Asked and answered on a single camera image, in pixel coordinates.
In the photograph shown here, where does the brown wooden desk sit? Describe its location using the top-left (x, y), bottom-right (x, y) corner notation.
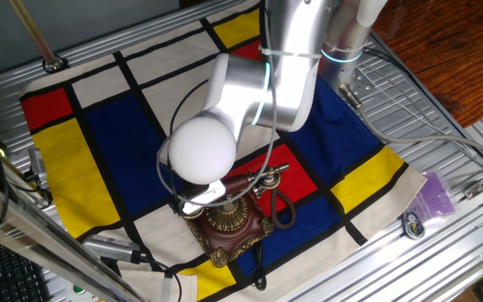
top-left (371, 0), bottom-right (483, 129)

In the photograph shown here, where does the black computer keyboard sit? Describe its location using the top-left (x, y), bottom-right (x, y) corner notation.
top-left (0, 234), bottom-right (52, 302)

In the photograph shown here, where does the aluminium corner bracket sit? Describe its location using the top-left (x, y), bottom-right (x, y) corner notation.
top-left (463, 182), bottom-right (483, 200)

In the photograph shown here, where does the wrist camera on grey bracket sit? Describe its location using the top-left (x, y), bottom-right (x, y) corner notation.
top-left (179, 179), bottom-right (228, 217)

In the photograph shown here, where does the brown coiled phone cord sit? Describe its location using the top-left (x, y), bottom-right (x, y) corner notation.
top-left (269, 187), bottom-right (297, 231)

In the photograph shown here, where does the small grey side camera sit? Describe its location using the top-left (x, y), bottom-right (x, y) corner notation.
top-left (27, 147), bottom-right (49, 190)

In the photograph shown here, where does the brass tripod pole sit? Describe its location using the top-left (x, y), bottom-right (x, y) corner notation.
top-left (8, 0), bottom-right (69, 73)

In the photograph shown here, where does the brown brass phone handset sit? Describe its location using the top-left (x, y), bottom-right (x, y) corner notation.
top-left (181, 162), bottom-right (291, 221)

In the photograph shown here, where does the aluminium frame beam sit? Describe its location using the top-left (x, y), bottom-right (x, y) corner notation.
top-left (0, 169), bottom-right (146, 302)

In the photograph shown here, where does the black camera cable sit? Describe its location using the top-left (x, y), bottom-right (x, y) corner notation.
top-left (138, 254), bottom-right (184, 302)

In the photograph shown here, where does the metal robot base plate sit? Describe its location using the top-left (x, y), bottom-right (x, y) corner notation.
top-left (341, 66), bottom-right (377, 100)

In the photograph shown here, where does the grey depth camera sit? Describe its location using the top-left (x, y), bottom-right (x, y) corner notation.
top-left (82, 233), bottom-right (142, 264)

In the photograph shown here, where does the colourful Mondrian pattern tablecloth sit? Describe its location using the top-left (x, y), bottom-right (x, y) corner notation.
top-left (18, 0), bottom-right (428, 302)

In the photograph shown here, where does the grey box with green button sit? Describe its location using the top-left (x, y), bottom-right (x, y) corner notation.
top-left (63, 283), bottom-right (100, 302)

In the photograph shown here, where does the brown brass rotary phone base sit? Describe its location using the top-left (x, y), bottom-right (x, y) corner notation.
top-left (184, 190), bottom-right (275, 268)

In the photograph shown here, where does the black phone line cord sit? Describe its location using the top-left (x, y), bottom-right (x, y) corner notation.
top-left (250, 241), bottom-right (267, 291)

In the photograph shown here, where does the thick grey robot cable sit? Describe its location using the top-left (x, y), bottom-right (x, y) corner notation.
top-left (338, 83), bottom-right (483, 167)

